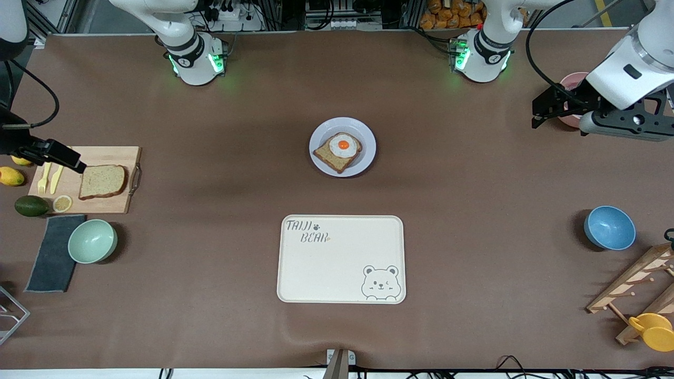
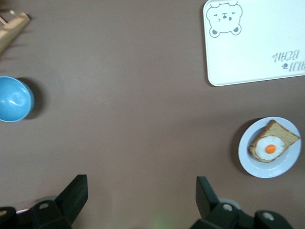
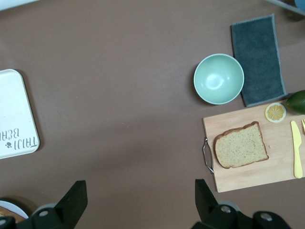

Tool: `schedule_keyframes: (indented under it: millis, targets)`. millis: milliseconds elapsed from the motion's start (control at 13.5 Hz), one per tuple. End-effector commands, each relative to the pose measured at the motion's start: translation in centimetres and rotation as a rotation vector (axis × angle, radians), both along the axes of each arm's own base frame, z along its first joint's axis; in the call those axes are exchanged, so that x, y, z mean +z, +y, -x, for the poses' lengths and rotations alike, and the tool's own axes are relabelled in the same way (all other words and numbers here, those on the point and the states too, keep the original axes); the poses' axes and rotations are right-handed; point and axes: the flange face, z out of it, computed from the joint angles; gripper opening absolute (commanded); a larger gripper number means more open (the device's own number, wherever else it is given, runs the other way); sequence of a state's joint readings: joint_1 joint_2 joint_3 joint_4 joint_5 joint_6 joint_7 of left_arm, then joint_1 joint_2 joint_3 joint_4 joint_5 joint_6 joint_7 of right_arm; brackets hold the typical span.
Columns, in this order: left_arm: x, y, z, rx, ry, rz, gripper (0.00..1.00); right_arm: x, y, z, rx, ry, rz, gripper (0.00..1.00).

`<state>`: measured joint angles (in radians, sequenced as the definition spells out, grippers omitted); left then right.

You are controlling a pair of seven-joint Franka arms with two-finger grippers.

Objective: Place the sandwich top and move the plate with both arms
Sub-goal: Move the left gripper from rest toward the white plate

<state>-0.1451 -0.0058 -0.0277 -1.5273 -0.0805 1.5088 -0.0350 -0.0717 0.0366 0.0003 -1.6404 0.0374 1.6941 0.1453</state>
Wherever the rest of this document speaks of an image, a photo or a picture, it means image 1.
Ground plain brown bread slice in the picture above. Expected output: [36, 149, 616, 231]
[78, 165, 128, 201]

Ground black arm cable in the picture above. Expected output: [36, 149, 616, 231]
[0, 59, 60, 129]
[526, 0, 596, 106]

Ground beige bear print tray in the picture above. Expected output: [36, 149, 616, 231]
[277, 215, 407, 304]

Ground dark grey cloth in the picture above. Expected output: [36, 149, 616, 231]
[24, 214, 86, 293]

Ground fried egg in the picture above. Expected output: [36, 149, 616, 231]
[329, 134, 359, 158]

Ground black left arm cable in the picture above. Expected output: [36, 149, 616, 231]
[526, 0, 596, 106]

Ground yellow cup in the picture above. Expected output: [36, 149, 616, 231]
[628, 313, 674, 352]

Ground green avocado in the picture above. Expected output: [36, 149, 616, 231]
[14, 195, 51, 217]

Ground blue bowl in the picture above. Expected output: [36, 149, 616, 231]
[583, 206, 636, 251]

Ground pointed yellow lemon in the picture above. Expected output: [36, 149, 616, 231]
[0, 166, 25, 187]

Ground white round plate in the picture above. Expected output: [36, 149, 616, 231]
[309, 117, 377, 178]

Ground black floor cables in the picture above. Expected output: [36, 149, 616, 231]
[495, 355, 674, 379]

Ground yellow plastic fork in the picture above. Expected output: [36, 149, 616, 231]
[37, 161, 53, 195]

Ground orange packaged buns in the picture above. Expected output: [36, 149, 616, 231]
[420, 0, 485, 29]

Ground white power strip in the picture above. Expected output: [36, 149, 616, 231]
[329, 18, 382, 30]
[208, 5, 264, 32]

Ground aluminium frame structure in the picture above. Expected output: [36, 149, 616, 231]
[26, 0, 80, 49]

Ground mint green bowl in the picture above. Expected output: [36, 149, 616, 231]
[68, 219, 118, 264]

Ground pink bowl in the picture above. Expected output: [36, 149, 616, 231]
[557, 72, 593, 128]

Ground metal wire rack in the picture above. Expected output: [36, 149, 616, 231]
[0, 286, 31, 346]

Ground wooden cup rack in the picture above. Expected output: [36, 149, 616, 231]
[586, 243, 674, 346]

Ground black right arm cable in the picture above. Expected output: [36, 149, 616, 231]
[0, 59, 60, 129]

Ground wooden cutting board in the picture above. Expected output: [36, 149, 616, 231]
[28, 146, 143, 214]

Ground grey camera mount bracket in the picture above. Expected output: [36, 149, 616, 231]
[322, 348, 356, 379]

